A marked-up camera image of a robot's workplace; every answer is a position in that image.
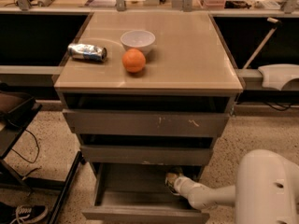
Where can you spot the green jalapeno chip bag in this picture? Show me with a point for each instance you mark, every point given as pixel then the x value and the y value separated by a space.
pixel 171 176

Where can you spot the bottom grey drawer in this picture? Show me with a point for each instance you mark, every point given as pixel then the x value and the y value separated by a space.
pixel 137 193

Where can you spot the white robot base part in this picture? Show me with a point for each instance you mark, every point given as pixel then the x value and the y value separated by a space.
pixel 276 76

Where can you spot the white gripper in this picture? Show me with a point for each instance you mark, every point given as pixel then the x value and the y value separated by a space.
pixel 184 185

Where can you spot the white bowl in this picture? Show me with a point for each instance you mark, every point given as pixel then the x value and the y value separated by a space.
pixel 138 39

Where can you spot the crushed silver soda can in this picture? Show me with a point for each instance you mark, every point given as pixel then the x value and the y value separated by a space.
pixel 87 52

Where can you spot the black metal cart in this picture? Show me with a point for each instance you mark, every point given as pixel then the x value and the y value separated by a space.
pixel 17 110

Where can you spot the black sneaker white laces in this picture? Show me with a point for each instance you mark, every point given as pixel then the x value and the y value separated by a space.
pixel 29 214

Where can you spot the grey drawer cabinet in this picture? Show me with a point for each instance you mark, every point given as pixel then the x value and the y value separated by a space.
pixel 187 59

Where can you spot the top grey drawer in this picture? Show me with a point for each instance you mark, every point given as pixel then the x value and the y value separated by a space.
pixel 136 115

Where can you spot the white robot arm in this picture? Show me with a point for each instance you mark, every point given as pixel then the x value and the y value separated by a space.
pixel 266 190

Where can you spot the orange fruit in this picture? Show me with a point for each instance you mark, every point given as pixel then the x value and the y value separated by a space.
pixel 133 60

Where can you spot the grey drawer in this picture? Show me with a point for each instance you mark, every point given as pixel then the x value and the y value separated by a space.
pixel 154 150
pixel 137 193
pixel 136 115

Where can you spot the white stick tool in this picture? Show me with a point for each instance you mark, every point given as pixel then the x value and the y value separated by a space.
pixel 275 24

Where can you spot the middle grey drawer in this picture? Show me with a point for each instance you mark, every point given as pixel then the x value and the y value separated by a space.
pixel 154 150

